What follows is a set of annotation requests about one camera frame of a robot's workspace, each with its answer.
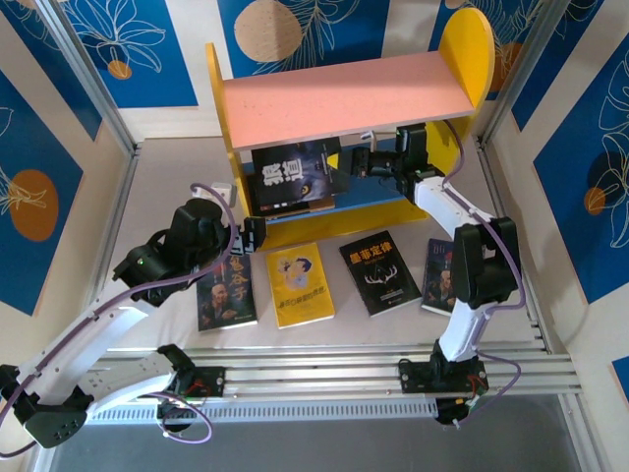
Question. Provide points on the yellow cartoon boy book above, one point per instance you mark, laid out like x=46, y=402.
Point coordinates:
x=300, y=290

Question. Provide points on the black antler cover book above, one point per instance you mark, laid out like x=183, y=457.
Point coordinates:
x=378, y=275

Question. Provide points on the yellow pink blue bookshelf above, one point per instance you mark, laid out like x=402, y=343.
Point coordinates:
x=344, y=98

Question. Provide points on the dark old man book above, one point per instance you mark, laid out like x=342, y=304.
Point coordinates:
x=437, y=280
x=231, y=300

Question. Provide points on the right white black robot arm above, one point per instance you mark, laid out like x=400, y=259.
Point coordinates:
x=442, y=201

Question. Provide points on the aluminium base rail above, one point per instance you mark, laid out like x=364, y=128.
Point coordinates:
x=319, y=373

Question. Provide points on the aluminium frame post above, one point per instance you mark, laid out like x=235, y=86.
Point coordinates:
x=521, y=74
x=88, y=74

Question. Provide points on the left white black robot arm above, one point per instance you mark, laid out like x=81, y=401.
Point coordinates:
x=74, y=339

